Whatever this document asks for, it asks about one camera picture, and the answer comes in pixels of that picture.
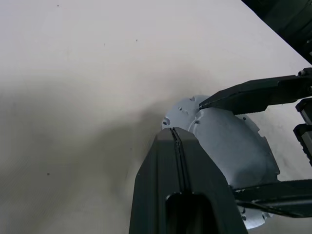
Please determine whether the silver round motor lid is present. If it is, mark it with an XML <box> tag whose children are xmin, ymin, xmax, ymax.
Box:
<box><xmin>160</xmin><ymin>94</ymin><xmax>281</xmax><ymax>230</ymax></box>

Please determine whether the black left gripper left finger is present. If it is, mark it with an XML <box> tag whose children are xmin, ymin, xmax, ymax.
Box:
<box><xmin>128</xmin><ymin>127</ymin><xmax>190</xmax><ymax>234</ymax></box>

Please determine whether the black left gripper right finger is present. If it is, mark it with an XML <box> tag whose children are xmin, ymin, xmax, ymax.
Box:
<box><xmin>173</xmin><ymin>127</ymin><xmax>249</xmax><ymax>234</ymax></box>

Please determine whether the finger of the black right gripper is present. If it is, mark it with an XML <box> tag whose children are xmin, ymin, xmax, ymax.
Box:
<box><xmin>198</xmin><ymin>69</ymin><xmax>312</xmax><ymax>115</ymax></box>
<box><xmin>231</xmin><ymin>178</ymin><xmax>312</xmax><ymax>218</ymax></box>

